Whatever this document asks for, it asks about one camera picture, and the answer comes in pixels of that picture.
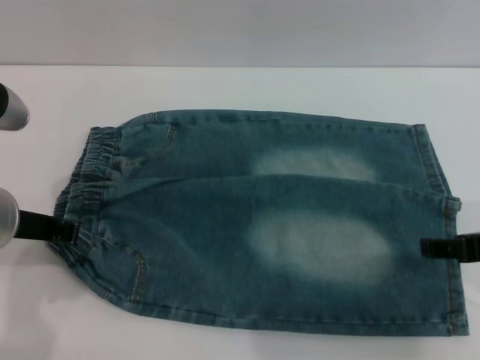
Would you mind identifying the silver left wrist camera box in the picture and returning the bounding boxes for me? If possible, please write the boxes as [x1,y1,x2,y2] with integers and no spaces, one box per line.
[0,82,30,132]

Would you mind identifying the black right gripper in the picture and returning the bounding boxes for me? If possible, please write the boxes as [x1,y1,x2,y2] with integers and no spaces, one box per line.
[420,232,480,263]

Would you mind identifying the blue denim shorts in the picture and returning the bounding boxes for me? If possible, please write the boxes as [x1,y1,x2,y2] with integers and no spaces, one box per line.
[46,109,470,337]

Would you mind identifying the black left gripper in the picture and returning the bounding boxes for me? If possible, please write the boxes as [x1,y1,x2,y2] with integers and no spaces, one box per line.
[16,209,80,247]

